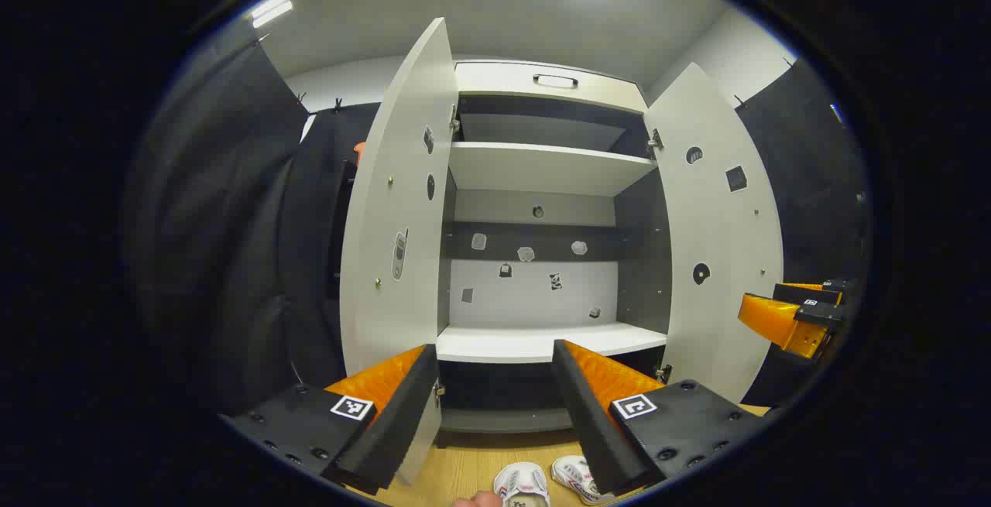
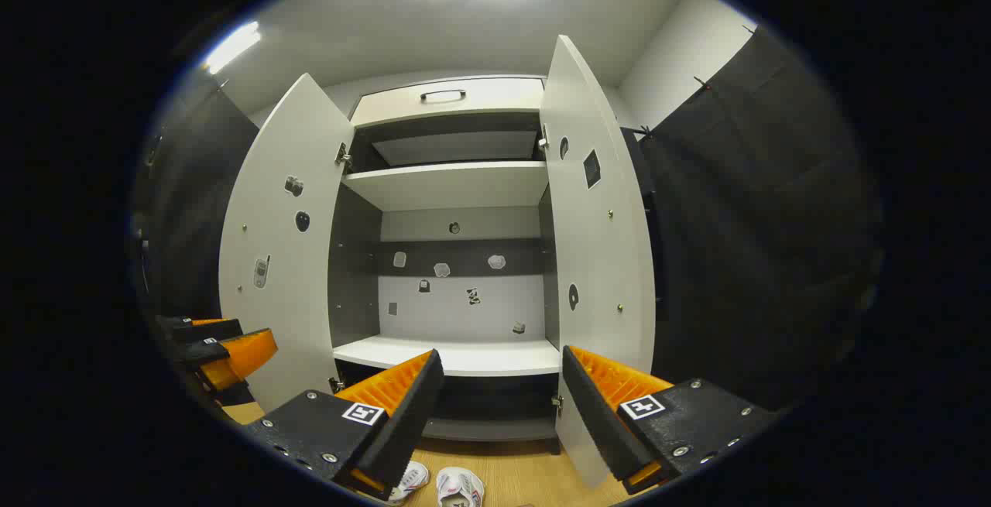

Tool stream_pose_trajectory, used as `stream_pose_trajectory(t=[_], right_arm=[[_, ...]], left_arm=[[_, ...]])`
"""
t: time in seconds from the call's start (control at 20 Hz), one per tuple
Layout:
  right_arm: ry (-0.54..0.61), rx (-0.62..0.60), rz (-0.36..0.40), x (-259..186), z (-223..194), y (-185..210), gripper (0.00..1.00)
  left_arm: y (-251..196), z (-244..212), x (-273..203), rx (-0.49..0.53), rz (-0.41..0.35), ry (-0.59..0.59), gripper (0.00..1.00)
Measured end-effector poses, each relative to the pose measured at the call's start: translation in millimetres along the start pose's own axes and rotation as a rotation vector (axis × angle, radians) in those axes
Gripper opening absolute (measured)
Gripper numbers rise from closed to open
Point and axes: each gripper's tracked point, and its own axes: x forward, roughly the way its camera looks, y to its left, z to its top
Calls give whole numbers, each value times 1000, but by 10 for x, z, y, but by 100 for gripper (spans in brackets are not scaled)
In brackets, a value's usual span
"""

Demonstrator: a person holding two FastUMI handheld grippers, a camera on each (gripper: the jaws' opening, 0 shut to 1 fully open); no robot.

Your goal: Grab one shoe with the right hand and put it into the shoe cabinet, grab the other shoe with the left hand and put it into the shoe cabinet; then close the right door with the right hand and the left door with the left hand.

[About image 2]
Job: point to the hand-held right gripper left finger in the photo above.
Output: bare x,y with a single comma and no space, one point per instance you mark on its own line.
410,422

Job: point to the white cabinet drawer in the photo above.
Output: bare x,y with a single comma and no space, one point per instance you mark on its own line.
488,101

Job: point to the black backdrop cloth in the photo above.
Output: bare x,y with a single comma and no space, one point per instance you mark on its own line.
193,205
759,244

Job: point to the white shoe cabinet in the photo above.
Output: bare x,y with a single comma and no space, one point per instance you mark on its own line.
464,310

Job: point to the white striped canvas shoe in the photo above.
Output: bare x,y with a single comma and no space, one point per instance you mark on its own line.
461,485
410,480

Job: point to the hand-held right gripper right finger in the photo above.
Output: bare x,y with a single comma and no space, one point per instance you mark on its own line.
592,414

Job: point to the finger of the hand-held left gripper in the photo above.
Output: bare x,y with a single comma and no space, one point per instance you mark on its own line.
197,329
232,356

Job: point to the white cabinet shelf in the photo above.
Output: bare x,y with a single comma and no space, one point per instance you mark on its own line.
449,182
457,354

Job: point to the ceiling light panel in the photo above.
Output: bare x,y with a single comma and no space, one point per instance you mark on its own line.
232,46

